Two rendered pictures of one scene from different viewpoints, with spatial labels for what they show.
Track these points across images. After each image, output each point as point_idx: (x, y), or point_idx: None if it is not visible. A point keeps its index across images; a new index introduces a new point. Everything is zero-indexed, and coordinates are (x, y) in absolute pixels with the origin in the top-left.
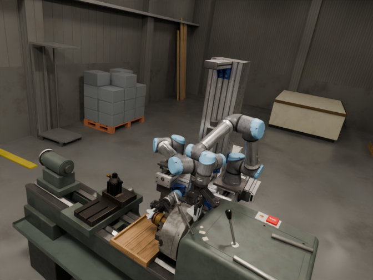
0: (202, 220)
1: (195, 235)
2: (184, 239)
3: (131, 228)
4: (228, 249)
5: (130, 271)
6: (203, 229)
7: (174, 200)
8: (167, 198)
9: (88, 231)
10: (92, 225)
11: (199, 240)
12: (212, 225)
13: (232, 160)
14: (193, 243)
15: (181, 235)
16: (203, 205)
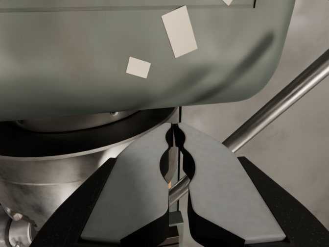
0: (72, 99)
1: (233, 51)
2: (266, 85)
3: None
4: None
5: None
6: (148, 39)
7: (7, 223)
8: (28, 242)
9: (183, 220)
10: (175, 228)
11: (262, 3)
12: (46, 9)
13: None
14: (286, 25)
15: (167, 117)
16: (50, 218)
